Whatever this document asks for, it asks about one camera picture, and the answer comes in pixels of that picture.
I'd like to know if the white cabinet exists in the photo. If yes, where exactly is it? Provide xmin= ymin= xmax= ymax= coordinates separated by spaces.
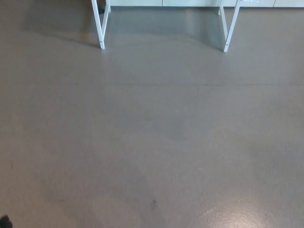
xmin=109 ymin=0 xmax=304 ymax=8

